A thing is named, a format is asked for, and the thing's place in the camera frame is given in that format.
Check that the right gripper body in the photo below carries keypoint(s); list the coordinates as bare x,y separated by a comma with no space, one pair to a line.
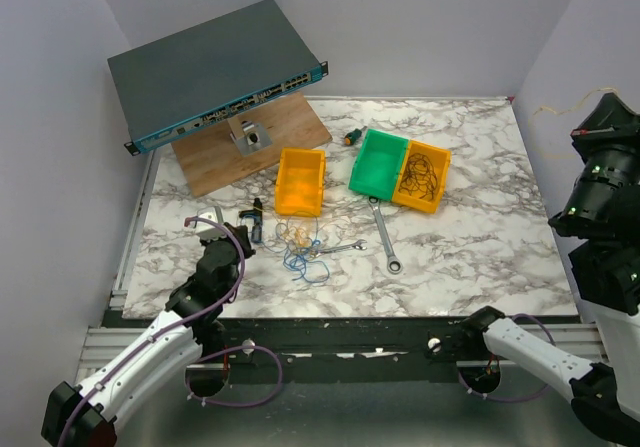
606,158

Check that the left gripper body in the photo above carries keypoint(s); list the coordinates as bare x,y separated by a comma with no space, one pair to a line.
206,243

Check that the yellow plastic bin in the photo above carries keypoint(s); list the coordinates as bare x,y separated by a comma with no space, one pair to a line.
422,179
299,186

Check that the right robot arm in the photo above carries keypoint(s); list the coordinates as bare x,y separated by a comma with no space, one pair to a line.
603,395

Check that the metal bracket stand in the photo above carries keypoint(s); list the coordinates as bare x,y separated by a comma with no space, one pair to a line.
249,137

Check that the green plastic bin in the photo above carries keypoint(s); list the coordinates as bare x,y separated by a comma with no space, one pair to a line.
377,166

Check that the plywood board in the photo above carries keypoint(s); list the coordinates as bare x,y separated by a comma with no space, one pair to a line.
210,160

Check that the grey network switch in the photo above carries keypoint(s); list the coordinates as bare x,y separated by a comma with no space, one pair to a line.
208,73

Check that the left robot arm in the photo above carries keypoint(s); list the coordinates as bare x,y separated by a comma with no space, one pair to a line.
92,412

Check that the right yellow plastic bin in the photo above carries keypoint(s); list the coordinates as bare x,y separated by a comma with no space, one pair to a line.
422,179

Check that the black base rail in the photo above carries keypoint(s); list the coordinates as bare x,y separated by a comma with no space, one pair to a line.
314,350

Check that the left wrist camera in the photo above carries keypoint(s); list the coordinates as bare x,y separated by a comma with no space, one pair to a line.
207,224

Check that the ratcheting combination wrench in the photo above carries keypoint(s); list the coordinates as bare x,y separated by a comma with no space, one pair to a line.
394,265

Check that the black T-shaped socket tool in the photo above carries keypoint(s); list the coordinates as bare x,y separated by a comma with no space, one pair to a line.
255,214

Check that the small open-end wrench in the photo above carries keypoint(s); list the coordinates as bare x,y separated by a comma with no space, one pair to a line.
360,244

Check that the left yellow plastic bin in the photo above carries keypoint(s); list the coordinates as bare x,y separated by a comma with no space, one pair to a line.
299,186

